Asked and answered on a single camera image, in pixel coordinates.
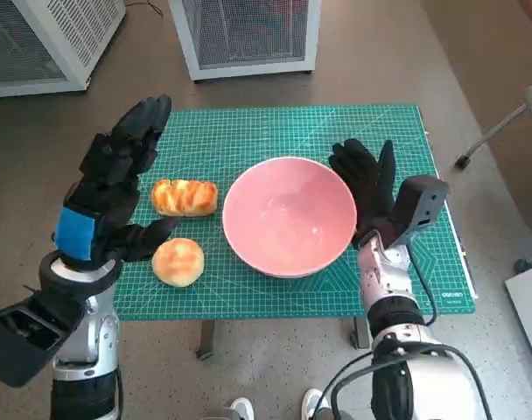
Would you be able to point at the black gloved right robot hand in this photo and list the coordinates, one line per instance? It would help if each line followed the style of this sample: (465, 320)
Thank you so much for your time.
(371, 192)

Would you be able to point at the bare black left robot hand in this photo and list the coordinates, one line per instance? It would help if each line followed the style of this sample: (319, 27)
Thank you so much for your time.
(113, 175)

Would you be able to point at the long braided toy bread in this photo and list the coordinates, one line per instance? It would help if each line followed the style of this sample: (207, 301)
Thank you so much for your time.
(185, 197)

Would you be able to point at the pink bowl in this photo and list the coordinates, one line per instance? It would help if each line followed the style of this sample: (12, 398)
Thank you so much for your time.
(288, 219)

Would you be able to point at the round toy bread bun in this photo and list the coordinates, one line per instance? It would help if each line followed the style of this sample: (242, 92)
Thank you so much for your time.
(178, 262)

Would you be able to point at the green cutting mat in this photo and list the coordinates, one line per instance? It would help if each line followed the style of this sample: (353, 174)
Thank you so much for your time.
(257, 131)

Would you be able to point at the black table leg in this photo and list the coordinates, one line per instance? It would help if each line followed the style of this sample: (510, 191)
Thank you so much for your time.
(360, 332)
(205, 339)

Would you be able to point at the white perforated mesh cabinet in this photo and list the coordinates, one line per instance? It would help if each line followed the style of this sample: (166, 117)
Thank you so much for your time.
(38, 44)

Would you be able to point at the white mesh front cabinet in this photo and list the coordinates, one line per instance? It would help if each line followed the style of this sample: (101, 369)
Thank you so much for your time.
(244, 35)

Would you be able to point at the white flat panel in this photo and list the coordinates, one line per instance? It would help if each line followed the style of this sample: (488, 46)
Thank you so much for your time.
(530, 315)

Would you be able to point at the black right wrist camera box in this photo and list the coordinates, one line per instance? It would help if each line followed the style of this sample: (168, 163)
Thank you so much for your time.
(419, 201)

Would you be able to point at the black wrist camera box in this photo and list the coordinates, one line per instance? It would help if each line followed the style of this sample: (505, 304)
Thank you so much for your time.
(21, 337)
(419, 201)

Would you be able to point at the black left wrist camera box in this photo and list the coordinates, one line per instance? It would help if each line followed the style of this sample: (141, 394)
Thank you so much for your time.
(21, 337)

